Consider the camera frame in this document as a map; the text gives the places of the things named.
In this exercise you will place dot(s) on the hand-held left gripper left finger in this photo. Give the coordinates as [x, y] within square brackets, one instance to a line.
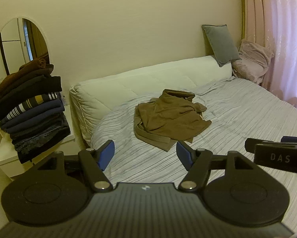
[105, 156]

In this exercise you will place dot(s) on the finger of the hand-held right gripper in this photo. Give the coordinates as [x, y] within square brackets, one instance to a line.
[294, 139]
[274, 157]

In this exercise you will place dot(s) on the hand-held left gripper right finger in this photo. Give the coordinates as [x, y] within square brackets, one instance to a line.
[184, 155]

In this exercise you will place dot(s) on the brown sweater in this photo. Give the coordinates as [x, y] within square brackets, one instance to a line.
[173, 121]

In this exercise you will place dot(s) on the stack of folded clothes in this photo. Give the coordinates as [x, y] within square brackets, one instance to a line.
[32, 109]

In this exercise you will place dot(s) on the pink pillow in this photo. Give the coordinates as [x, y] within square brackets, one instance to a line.
[252, 59]

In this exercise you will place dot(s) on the pink curtain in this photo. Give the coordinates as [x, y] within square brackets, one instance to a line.
[282, 42]

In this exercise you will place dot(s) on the white dresser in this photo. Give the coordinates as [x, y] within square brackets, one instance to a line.
[4, 158]

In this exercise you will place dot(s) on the grey pillow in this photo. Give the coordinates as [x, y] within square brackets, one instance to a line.
[220, 44]

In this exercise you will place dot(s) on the oval wall mirror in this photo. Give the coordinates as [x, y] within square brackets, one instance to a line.
[14, 42]

